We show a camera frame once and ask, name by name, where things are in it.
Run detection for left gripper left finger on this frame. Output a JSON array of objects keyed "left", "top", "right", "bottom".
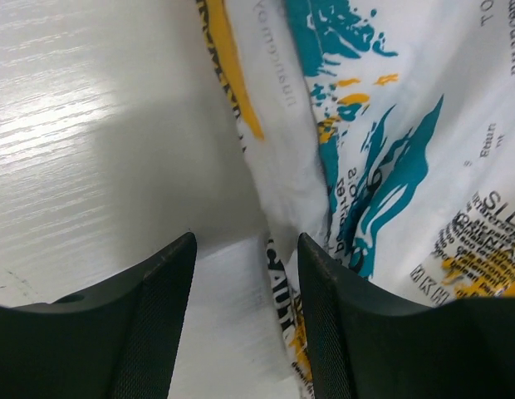
[{"left": 0, "top": 233, "right": 197, "bottom": 398}]

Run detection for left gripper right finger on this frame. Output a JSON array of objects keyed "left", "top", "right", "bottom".
[{"left": 298, "top": 234, "right": 515, "bottom": 398}]

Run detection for patterned white yellow teal shorts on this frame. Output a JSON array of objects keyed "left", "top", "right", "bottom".
[{"left": 197, "top": 1, "right": 515, "bottom": 398}]

